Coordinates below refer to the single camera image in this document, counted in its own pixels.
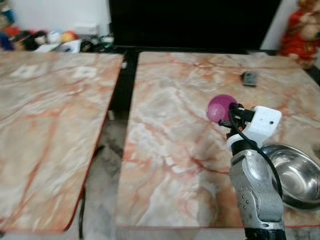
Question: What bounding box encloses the purple round bowl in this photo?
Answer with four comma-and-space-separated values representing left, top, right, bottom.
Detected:
207, 94, 240, 124

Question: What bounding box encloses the small grey square object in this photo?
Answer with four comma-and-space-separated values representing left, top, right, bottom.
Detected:
241, 71, 259, 87

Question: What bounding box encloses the stainless steel bowl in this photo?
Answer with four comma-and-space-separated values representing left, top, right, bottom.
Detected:
260, 143, 320, 211

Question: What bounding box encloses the large black screen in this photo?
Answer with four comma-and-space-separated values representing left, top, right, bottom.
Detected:
108, 0, 284, 51

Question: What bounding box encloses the red and gold figurine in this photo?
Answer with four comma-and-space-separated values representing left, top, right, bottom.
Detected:
278, 0, 320, 69

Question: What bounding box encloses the orange round toy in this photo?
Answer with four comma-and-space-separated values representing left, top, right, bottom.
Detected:
60, 30, 80, 44

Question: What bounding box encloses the white round toy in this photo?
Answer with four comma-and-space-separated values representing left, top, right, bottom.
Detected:
47, 31, 62, 45

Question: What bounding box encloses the black haired doll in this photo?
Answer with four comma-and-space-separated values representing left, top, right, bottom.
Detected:
32, 31, 49, 50

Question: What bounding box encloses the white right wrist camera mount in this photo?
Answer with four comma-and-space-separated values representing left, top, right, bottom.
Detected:
226, 105, 283, 152

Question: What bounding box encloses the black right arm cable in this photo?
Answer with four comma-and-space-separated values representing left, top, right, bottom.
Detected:
229, 113, 284, 199

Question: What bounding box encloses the black floor cable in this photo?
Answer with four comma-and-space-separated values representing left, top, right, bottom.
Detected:
77, 144, 106, 239

